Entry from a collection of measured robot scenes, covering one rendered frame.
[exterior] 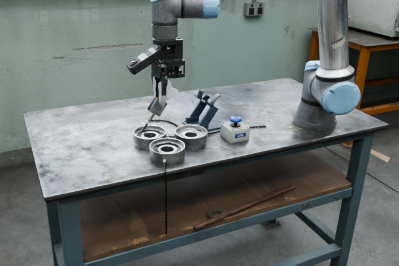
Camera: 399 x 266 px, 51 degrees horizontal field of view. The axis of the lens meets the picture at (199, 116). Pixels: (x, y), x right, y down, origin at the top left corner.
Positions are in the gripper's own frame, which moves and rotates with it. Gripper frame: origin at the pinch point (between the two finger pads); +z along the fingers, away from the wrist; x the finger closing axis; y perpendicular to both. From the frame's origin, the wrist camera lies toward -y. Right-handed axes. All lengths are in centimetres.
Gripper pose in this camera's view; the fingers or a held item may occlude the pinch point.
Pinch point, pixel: (158, 103)
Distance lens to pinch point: 131.1
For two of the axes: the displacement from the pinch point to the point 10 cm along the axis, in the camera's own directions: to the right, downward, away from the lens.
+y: 8.9, -1.6, 4.3
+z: -0.2, 9.2, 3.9
